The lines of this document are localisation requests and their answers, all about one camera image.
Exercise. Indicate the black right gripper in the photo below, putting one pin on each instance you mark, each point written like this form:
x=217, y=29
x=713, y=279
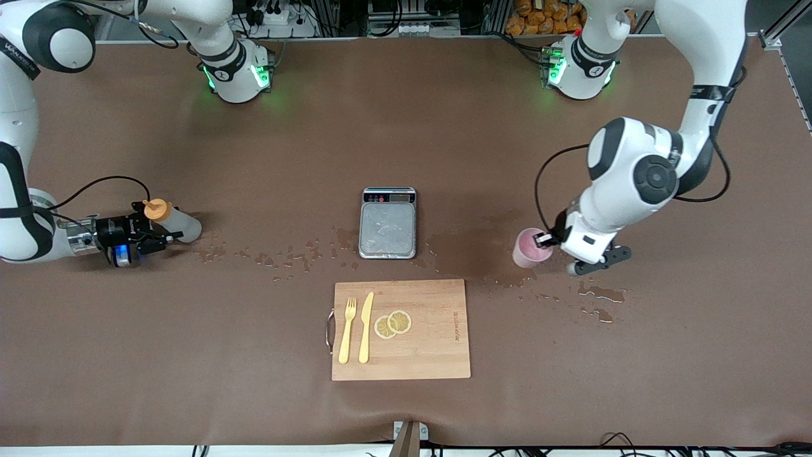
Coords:
x=112, y=229

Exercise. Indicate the lemon slice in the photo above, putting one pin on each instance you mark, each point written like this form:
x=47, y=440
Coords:
x=401, y=321
x=382, y=328

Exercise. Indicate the table edge mounting bracket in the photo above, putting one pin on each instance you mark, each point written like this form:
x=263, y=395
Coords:
x=409, y=438

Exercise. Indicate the pile of orange packets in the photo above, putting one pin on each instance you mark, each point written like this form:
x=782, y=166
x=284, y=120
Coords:
x=545, y=16

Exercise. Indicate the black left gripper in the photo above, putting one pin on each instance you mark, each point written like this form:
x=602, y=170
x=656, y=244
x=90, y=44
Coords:
x=561, y=223

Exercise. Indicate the silver digital kitchen scale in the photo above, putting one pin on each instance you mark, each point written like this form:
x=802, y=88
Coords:
x=387, y=228

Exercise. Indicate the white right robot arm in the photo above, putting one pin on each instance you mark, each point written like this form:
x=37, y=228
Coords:
x=16, y=108

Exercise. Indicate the wooden cutting board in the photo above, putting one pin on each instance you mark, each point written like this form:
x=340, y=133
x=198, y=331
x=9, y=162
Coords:
x=431, y=343

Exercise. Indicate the pink plastic cup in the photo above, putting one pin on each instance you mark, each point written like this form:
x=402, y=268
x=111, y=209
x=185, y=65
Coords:
x=526, y=251

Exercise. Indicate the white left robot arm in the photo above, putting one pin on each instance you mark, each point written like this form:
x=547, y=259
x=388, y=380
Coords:
x=634, y=190

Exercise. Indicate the yellow plastic fork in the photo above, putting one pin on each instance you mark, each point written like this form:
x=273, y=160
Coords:
x=346, y=336

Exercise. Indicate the yellow plastic knife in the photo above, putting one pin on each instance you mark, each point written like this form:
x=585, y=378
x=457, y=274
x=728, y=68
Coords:
x=365, y=330

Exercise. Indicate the aluminium frame profile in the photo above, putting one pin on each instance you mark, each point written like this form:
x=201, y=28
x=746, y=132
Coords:
x=793, y=76

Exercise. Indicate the white terminal strip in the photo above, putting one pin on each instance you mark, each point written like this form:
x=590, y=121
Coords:
x=412, y=28

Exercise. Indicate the white power strip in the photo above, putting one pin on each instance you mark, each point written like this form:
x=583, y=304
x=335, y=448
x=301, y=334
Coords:
x=279, y=19

